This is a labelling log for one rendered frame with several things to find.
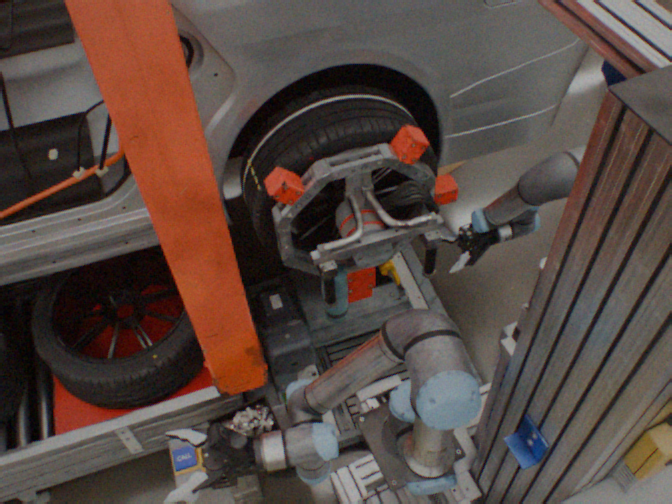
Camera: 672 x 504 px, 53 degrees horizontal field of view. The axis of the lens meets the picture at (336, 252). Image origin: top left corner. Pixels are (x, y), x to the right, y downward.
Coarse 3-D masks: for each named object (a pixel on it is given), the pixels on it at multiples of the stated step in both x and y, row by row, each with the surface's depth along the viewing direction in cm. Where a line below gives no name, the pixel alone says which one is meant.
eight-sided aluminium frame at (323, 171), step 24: (384, 144) 205; (312, 168) 202; (336, 168) 199; (360, 168) 201; (408, 168) 209; (312, 192) 203; (432, 192) 222; (288, 216) 207; (408, 216) 237; (288, 240) 216; (408, 240) 238; (288, 264) 225; (312, 264) 231
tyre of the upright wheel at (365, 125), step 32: (320, 96) 211; (384, 96) 219; (288, 128) 208; (320, 128) 203; (352, 128) 201; (384, 128) 205; (256, 160) 214; (288, 160) 202; (256, 192) 213; (256, 224) 219
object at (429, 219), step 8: (368, 176) 204; (368, 184) 207; (368, 192) 207; (368, 200) 207; (376, 200) 205; (376, 208) 204; (384, 216) 201; (424, 216) 201; (432, 216) 202; (392, 224) 200; (400, 224) 199; (408, 224) 199; (416, 224) 200; (432, 224) 203
